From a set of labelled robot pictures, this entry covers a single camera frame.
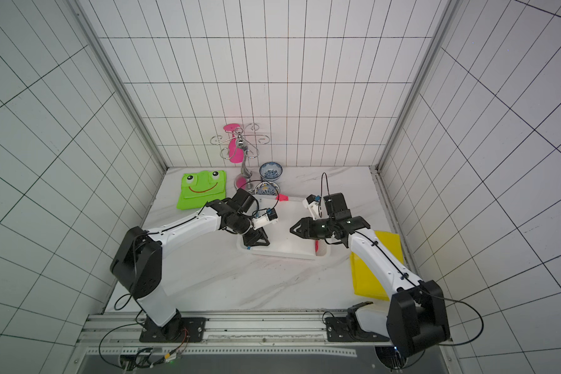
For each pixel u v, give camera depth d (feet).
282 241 2.69
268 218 2.44
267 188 3.59
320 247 2.79
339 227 1.94
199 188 3.61
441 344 1.37
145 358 3.61
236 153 2.93
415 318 1.30
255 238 2.42
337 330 2.38
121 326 2.14
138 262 1.44
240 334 2.39
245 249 2.69
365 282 2.72
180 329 2.25
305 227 2.28
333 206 2.10
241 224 2.35
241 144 3.03
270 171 3.86
